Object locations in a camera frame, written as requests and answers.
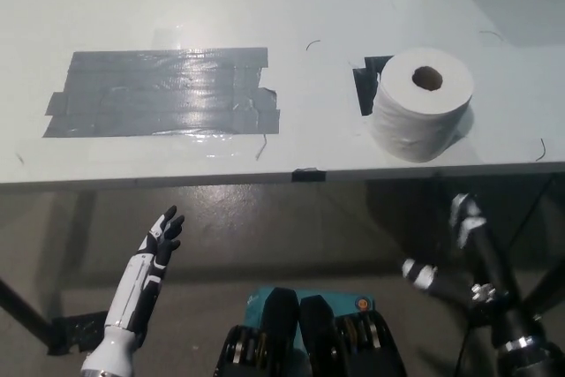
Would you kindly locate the thin black table brace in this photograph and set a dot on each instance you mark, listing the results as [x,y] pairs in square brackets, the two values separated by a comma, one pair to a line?
[534,209]

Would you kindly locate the black table leg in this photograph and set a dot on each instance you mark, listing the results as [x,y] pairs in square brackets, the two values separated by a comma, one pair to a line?
[549,289]
[26,315]

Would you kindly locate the black tape patch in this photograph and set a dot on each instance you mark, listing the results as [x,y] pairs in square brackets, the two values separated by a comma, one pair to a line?
[366,85]

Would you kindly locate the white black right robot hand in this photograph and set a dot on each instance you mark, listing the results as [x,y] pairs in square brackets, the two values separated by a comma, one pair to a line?
[485,258]

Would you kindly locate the white toilet paper roll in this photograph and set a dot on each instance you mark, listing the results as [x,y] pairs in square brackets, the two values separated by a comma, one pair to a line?
[415,125]

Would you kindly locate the grey duct tape patch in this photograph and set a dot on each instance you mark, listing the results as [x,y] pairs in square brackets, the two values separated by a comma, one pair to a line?
[167,94]

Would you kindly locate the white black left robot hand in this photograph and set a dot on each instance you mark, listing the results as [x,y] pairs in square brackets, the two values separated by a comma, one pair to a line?
[130,293]

